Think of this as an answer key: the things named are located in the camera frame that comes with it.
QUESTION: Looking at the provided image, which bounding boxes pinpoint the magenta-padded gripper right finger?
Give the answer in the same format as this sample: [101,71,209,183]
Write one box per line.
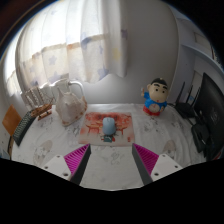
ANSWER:
[131,143,184,186]

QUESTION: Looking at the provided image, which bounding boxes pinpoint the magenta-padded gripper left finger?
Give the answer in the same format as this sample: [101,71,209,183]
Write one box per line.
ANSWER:
[42,143,92,186]

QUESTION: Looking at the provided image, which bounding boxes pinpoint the light blue computer mouse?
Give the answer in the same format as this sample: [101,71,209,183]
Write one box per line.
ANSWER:
[101,116,117,137]

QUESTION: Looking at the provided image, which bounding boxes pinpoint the white cartoon-print tablecloth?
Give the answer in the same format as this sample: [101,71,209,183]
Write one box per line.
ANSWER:
[8,103,209,192]

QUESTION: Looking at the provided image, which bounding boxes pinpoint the large white conch shell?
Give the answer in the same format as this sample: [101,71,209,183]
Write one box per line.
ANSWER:
[54,90,88,127]

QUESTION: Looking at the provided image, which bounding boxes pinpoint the black computer keyboard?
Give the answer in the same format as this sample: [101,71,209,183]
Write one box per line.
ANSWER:
[12,110,36,147]

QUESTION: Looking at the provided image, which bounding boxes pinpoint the wooden model sailing ship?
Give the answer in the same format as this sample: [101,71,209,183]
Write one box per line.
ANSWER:
[22,85,54,121]

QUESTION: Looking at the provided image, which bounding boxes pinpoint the cartoon boy figurine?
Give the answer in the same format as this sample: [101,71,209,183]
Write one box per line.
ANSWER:
[140,77,169,117]

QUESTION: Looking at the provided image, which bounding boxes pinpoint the black router with antennas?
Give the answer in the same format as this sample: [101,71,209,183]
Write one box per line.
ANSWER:
[174,81,203,119]

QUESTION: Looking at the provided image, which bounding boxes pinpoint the brown wooden chair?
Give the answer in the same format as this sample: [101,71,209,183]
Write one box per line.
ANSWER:
[1,104,23,136]

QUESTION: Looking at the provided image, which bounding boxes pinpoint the white radiator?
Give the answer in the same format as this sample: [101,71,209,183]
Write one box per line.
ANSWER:
[21,79,85,108]

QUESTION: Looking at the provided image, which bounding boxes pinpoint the black computer monitor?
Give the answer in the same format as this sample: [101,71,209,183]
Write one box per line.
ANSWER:
[191,72,224,161]

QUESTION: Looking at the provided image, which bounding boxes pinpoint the white star-print curtain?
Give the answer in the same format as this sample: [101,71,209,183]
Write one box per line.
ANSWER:
[4,0,129,98]

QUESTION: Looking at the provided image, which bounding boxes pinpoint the white wall shelf unit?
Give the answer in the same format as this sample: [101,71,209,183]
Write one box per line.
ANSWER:
[173,13,224,101]

